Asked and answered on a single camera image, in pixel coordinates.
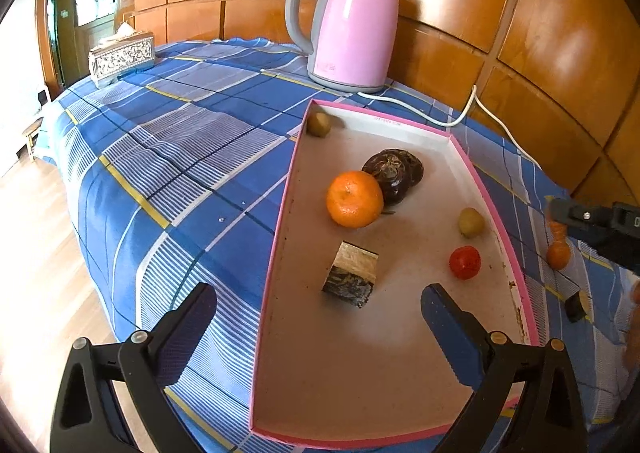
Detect red cherry tomato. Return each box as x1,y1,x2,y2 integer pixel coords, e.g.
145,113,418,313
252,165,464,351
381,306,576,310
448,245,482,280

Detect wooden stool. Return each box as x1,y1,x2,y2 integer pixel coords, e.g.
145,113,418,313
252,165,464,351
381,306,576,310
20,116,46,161

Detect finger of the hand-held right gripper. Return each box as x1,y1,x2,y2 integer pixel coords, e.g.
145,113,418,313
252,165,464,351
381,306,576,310
547,197,618,246

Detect dark bark wood block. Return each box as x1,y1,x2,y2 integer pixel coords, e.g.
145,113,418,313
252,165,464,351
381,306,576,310
321,240,379,308

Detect pink electric kettle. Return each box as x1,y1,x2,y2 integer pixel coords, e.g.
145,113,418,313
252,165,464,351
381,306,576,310
285,0,401,94

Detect blue plaid tablecloth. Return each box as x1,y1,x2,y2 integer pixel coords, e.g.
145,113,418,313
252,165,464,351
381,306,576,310
42,36,640,453

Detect pink white cardboard box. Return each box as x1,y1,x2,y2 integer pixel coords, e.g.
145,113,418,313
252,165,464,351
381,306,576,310
248,99,543,451

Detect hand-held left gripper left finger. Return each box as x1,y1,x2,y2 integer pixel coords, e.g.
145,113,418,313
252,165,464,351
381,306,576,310
49,282,218,453

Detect small tan round fruit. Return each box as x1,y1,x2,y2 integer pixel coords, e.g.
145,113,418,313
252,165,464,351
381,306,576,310
306,112,332,138
458,207,486,239

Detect white power cord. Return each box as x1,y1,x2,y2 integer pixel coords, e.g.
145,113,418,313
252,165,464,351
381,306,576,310
357,84,543,169

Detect small orange carrot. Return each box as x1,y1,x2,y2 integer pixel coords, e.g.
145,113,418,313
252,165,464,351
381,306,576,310
546,220,572,270

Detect ornate silver tissue box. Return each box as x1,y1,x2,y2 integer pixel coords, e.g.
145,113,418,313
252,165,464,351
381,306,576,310
88,23,157,88

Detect orange tangerine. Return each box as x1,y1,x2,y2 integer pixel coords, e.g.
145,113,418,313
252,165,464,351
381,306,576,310
326,170,385,229

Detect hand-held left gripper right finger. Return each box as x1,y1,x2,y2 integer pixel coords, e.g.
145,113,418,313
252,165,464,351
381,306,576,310
420,283,588,453

